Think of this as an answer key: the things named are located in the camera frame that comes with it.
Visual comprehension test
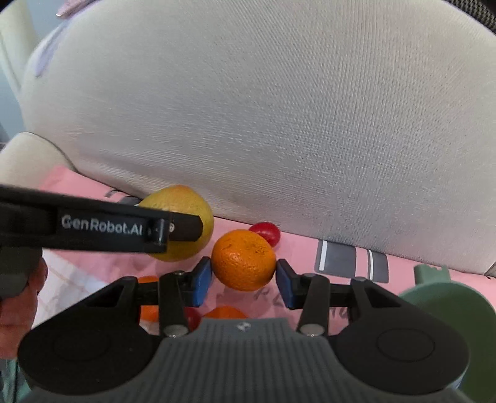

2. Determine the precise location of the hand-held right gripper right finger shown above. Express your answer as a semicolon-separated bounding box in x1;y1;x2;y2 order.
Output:
276;259;401;337

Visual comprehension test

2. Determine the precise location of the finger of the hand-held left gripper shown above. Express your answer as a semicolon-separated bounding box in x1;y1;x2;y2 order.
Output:
146;215;204;247

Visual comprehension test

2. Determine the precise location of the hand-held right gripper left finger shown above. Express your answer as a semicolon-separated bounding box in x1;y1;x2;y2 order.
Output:
83;256;213;338

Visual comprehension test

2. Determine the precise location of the red cherry tomato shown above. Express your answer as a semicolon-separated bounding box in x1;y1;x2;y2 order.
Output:
248;222;281;249
185;307;202;332

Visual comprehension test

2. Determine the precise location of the orange mandarin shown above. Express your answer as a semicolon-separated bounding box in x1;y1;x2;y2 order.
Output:
137;276;160;322
202;305;249;320
211;229;277;292

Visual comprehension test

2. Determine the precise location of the green bowl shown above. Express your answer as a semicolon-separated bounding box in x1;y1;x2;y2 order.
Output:
398;265;496;403

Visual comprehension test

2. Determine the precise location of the person's left hand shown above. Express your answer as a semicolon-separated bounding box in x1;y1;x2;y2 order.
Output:
0;258;49;359

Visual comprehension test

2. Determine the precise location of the pink printed mat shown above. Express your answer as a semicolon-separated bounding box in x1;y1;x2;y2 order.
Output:
0;165;496;339

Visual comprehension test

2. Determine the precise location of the grey fabric sofa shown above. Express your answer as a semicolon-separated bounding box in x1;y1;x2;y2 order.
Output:
0;0;496;280

